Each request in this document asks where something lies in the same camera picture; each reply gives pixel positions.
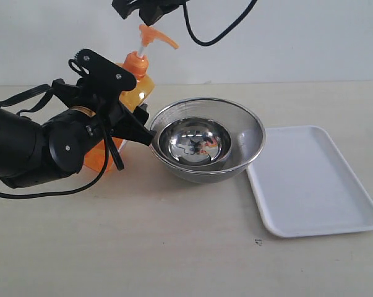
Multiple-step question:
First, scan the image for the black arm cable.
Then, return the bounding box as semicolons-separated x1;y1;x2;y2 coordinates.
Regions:
182;0;259;47
0;120;125;199

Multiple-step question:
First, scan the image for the orange pump soap bottle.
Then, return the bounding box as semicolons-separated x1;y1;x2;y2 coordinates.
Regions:
84;24;178;172

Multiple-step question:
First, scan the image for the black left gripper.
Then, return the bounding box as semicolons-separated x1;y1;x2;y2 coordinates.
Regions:
43;78;156;176

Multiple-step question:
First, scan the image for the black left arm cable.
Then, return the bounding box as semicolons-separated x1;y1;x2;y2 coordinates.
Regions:
0;120;125;199

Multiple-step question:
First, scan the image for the small stainless steel bowl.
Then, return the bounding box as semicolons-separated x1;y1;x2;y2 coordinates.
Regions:
158;117;233;168

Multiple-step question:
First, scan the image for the white rectangular plastic tray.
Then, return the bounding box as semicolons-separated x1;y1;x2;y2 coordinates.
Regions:
247;126;373;238

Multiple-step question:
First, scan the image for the steel mesh colander basket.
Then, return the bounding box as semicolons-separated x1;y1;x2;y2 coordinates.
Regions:
149;97;266;184

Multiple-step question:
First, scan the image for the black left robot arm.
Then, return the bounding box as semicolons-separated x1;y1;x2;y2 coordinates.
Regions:
0;77;155;189

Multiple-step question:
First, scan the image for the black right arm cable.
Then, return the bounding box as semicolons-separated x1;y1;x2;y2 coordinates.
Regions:
182;0;259;47

